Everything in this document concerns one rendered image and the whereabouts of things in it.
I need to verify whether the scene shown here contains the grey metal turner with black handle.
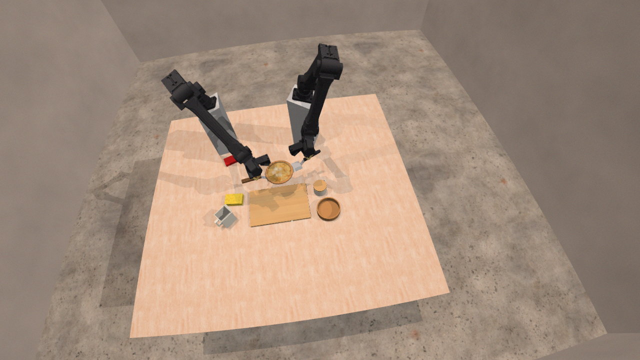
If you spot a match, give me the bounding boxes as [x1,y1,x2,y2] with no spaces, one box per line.
[291,157,307,172]

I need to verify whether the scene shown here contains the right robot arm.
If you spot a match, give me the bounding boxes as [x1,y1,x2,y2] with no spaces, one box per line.
[161,69,271,177]

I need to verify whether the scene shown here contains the metal spatula with brown handle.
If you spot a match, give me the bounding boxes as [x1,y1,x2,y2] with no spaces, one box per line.
[241,173,267,184]

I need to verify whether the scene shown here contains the red block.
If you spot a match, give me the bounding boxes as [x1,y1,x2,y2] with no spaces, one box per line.
[223,155,237,167]

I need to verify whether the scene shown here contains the wooden cutting board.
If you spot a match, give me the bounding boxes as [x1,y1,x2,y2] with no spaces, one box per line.
[249,183,311,228]

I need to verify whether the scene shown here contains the yellow sponge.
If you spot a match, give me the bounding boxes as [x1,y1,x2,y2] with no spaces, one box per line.
[224,193,244,206]

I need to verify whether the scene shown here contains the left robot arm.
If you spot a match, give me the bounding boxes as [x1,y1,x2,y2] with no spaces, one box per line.
[288,43,343,157]

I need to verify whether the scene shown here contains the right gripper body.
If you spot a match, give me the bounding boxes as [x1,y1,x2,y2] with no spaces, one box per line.
[245,166,254,179]

